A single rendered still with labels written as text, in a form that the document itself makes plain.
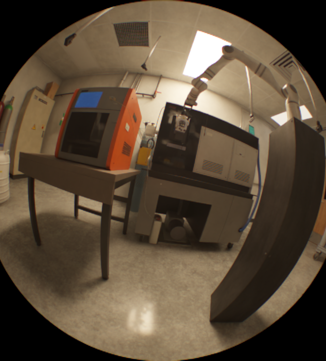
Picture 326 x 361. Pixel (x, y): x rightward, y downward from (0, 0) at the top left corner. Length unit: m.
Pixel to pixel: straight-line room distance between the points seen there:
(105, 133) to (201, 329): 1.14
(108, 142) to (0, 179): 1.58
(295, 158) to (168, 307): 0.96
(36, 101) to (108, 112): 2.89
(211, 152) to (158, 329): 1.41
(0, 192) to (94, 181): 1.59
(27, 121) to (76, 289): 3.06
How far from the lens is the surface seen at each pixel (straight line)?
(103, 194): 0.49
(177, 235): 1.39
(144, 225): 1.17
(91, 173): 0.50
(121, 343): 0.77
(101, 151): 0.58
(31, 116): 3.34
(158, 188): 1.06
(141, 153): 1.15
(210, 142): 1.26
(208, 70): 0.85
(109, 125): 0.60
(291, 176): 0.53
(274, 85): 0.89
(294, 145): 0.56
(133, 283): 0.93
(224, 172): 1.31
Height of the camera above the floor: 0.76
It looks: 5 degrees down
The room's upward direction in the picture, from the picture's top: 13 degrees clockwise
